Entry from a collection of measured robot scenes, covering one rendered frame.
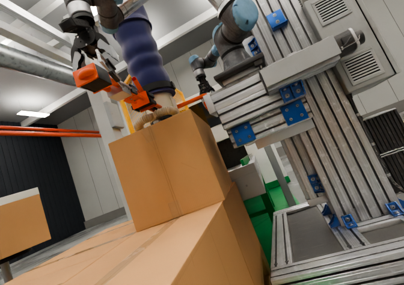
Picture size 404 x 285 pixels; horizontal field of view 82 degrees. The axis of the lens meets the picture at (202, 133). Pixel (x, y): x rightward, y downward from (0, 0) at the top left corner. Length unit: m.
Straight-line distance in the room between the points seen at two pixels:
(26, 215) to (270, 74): 1.92
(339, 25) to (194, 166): 0.89
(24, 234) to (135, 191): 1.27
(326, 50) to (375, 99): 10.18
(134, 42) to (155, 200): 0.85
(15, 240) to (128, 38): 1.58
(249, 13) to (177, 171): 0.69
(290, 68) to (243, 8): 0.30
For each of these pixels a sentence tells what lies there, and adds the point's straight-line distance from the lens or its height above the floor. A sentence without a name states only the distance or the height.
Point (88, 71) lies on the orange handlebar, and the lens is 0.77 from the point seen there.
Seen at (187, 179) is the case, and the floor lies 0.67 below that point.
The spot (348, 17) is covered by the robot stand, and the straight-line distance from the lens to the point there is 1.30.
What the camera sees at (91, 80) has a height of 1.05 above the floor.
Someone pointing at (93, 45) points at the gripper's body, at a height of 1.17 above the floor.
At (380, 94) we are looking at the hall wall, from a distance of 11.17.
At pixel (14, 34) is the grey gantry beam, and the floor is 3.10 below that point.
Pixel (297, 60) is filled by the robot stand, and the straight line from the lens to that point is 0.92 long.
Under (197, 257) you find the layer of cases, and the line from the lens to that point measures 0.55.
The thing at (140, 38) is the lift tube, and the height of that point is 1.48.
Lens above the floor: 0.69
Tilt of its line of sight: 8 degrees up
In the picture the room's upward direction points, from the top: 21 degrees counter-clockwise
